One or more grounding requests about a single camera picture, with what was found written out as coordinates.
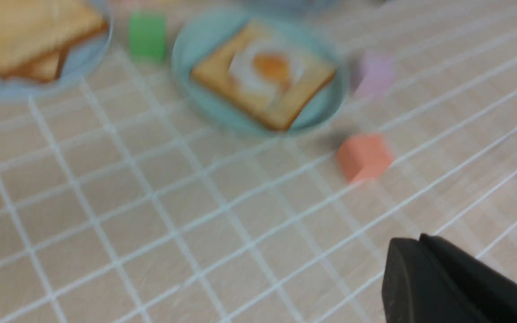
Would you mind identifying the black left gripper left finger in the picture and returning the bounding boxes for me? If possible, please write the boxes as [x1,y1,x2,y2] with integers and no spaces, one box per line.
[381,238,490,323]

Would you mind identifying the orange foam cube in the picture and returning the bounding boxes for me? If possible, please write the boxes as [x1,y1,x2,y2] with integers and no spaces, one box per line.
[336,133,394,183]

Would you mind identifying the light blue bread plate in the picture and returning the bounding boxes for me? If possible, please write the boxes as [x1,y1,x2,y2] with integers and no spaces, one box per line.
[0,0,114,100]

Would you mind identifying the fried egg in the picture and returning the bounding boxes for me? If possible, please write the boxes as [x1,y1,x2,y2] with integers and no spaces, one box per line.
[228,40,306,95]

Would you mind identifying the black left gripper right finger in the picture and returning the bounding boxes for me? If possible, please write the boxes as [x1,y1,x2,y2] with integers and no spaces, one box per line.
[420,234,517,323]

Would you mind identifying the toast slice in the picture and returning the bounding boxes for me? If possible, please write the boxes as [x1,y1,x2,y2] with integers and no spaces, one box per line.
[190,20,337,131]
[0,0,109,79]
[0,44,78,83]

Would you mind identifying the pink foam cube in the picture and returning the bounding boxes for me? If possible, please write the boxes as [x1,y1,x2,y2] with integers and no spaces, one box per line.
[354,52,395,98]

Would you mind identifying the green foam cube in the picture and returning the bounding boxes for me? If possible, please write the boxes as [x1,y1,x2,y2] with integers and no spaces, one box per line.
[127,11,166,62]

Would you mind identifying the teal centre plate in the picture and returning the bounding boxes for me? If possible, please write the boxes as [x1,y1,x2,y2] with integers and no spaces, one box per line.
[171,7,350,137]

